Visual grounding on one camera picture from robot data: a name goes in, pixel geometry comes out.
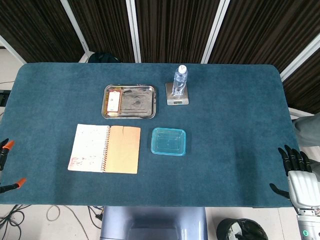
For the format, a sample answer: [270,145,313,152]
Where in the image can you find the black trash bin with bag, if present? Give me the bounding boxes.
[216,218,269,240]

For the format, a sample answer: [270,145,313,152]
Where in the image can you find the silver kitchen scale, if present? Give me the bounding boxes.
[165,82,190,106]

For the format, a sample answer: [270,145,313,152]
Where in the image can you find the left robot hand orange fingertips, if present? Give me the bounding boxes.
[0,139,27,195]

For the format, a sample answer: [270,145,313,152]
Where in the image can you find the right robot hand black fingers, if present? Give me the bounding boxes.
[269,144,320,215]

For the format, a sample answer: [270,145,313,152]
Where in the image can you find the red and white card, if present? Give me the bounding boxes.
[107,89,122,113]

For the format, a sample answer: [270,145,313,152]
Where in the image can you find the grey trouser leg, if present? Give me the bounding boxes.
[291,115,320,148]

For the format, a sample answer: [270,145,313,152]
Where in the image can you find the white floor cable loop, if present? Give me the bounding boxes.
[46,204,61,222]

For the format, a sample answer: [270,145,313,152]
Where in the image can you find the blue plastic container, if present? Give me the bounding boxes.
[150,127,187,157]

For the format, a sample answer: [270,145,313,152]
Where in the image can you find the white partition post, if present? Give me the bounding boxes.
[59,0,94,63]
[0,34,27,65]
[125,0,142,63]
[201,0,231,64]
[279,32,320,82]

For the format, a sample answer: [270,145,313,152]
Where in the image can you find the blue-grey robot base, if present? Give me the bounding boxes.
[99,206,208,240]

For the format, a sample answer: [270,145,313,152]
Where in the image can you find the black floor cable with plug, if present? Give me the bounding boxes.
[87,206,104,230]

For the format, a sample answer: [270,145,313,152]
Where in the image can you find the stainless steel tray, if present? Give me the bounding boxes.
[101,84,158,120]

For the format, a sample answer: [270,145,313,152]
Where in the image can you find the black floor cable bundle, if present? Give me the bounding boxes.
[0,204,27,235]

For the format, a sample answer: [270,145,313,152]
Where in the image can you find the teal table cloth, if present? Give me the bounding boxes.
[0,62,305,208]

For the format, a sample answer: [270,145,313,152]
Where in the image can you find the open spiral notebook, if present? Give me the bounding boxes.
[67,123,142,175]

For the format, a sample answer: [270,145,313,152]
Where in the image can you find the clear water bottle white cap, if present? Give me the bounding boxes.
[172,64,189,98]

